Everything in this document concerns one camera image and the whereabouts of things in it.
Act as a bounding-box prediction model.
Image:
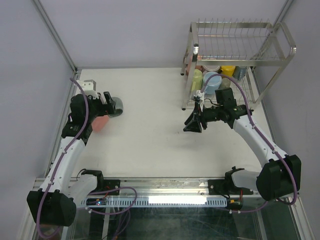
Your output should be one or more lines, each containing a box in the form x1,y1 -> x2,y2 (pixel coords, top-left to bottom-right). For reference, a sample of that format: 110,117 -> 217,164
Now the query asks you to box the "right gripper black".
183,101 -> 223,133

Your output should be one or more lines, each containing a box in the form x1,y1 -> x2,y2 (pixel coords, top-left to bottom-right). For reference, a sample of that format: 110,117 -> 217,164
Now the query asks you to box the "dark green glazed mug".
108,97 -> 124,118

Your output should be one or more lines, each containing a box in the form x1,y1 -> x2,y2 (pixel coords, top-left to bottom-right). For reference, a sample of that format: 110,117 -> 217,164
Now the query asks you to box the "pale yellow mug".
190,69 -> 203,93

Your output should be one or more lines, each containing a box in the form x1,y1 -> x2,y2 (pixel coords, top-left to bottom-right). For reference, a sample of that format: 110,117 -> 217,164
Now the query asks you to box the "light blue mug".
202,71 -> 222,95

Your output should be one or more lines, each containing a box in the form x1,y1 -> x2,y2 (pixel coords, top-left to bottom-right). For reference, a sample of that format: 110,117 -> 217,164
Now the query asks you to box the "lilac ribbed mug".
202,65 -> 221,73

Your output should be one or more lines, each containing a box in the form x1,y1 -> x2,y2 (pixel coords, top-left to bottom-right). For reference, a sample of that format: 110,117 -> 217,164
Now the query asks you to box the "yellow mug black handle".
218,65 -> 236,78

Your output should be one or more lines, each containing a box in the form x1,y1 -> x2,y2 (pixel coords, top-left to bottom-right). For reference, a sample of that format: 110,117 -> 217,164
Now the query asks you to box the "slate blue small mug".
233,66 -> 247,81

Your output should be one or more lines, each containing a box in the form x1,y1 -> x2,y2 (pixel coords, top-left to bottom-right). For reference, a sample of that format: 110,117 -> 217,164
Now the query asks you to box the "small taupe mug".
219,77 -> 231,89

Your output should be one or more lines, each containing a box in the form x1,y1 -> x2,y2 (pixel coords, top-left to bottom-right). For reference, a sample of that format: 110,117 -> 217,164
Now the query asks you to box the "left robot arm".
27,91 -> 123,227

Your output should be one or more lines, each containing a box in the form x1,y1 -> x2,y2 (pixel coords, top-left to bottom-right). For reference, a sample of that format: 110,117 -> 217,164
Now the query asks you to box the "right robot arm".
183,88 -> 302,201

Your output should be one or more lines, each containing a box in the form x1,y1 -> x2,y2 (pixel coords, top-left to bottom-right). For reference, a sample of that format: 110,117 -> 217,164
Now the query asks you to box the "steel dish rack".
180,20 -> 297,111

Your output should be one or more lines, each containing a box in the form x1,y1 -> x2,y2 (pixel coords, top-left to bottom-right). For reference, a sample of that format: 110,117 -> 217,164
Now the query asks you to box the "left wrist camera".
76,79 -> 99,100

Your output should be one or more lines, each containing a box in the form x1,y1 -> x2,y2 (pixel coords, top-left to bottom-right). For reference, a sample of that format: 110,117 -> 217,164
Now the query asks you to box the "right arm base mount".
207,166 -> 254,199

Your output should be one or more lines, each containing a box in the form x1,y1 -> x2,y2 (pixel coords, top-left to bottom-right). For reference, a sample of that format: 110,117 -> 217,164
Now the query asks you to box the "aluminium mounting rail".
32,177 -> 298,201

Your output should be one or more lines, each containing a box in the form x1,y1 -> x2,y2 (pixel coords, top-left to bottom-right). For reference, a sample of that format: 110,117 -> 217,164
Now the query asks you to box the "white slotted cable duct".
84,195 -> 227,208

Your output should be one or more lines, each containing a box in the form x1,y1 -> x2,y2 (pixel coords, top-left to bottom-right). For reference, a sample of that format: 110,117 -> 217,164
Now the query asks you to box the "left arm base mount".
80,169 -> 121,193

